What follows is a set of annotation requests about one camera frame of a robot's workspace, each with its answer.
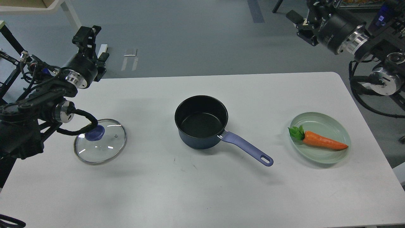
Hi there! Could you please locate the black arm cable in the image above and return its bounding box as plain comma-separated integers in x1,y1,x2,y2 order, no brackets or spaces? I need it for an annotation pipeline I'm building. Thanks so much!
349,60,405,119
56,108,98,136

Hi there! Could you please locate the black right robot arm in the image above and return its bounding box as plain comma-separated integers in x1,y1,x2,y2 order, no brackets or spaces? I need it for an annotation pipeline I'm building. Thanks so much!
286,0,404,118

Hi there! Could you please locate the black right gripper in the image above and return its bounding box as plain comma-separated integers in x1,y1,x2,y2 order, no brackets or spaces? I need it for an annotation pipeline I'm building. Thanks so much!
286,0,369,55

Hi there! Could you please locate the orange toy carrot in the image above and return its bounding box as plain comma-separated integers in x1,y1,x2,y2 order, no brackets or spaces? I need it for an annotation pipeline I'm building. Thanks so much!
288,125,348,151

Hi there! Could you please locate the pale green plate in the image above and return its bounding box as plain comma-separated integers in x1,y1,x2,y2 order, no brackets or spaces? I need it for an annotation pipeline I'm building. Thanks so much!
288,112,351,165

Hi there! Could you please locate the glass lid with blue knob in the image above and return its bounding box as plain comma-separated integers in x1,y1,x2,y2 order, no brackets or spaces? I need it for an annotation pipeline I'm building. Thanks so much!
73,118,127,165

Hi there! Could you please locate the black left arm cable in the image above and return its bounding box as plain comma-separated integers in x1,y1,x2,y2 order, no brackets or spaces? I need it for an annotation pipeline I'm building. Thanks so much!
56,108,98,136

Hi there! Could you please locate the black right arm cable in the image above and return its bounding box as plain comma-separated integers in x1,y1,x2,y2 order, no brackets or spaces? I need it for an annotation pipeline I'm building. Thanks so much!
349,60,405,119

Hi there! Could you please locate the blue saucepan with purple handle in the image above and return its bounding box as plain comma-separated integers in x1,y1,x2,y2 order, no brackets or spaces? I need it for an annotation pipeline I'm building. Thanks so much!
174,95,274,167

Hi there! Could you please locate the wheeled metal cart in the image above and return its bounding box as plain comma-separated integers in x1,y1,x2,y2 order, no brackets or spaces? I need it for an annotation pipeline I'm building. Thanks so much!
325,0,404,15

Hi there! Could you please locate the white desk frame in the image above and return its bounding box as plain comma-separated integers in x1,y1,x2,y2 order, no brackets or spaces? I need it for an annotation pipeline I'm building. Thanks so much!
0,0,109,64

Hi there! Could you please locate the black metal rack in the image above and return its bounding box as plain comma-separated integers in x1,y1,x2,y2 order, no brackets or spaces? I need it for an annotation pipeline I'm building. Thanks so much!
0,21,26,105

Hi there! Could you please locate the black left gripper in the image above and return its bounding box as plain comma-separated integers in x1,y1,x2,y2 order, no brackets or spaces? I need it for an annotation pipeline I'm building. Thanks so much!
62,25,110,89

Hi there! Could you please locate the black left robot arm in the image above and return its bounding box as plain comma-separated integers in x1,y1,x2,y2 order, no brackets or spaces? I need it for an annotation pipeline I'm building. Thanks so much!
1,26,109,188

